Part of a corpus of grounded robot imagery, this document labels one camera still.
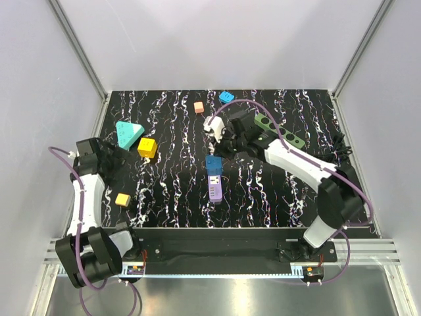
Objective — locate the yellow cube socket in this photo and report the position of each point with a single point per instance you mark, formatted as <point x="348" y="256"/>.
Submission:
<point x="147" y="148"/>

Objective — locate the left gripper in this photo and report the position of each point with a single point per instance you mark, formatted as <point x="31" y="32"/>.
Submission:
<point x="118" y="157"/>

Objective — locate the teal triangular power socket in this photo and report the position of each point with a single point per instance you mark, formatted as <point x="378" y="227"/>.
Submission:
<point x="128" y="133"/>

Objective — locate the light blue small adapter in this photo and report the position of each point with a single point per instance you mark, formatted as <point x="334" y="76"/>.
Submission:
<point x="226" y="97"/>

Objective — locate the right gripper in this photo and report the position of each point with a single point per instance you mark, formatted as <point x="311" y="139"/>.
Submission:
<point x="220" y="149"/>

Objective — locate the blue cube plug adapter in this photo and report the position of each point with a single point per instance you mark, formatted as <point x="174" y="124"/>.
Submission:
<point x="214" y="165"/>

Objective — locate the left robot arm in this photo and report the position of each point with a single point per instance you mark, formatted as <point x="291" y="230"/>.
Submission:
<point x="87" y="253"/>

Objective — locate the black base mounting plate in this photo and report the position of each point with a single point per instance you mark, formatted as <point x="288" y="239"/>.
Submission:
<point x="284" y="244"/>

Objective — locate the salmon pink small adapter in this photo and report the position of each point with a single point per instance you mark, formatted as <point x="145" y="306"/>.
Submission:
<point x="198" y="107"/>

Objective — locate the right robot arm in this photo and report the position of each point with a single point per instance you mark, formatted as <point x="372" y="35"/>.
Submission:
<point x="337" y="188"/>

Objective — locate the orange small adapter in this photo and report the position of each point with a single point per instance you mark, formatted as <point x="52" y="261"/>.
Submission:
<point x="122" y="200"/>

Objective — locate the purple white power strip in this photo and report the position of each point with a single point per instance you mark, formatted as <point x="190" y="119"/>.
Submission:
<point x="215" y="188"/>

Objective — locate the green power strip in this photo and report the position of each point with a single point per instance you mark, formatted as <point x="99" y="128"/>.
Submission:
<point x="267" y="125"/>

